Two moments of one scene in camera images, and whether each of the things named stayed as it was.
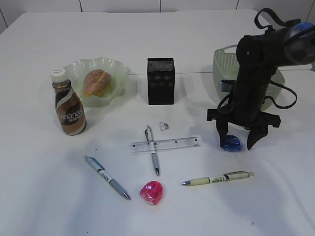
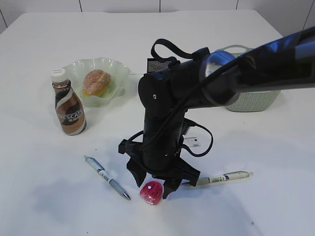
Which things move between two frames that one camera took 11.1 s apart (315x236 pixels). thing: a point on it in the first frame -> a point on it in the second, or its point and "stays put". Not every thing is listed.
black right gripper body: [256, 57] -> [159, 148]
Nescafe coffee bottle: [69, 107] stays put
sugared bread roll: [96, 82] stays put
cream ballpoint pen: [227, 176] stays put
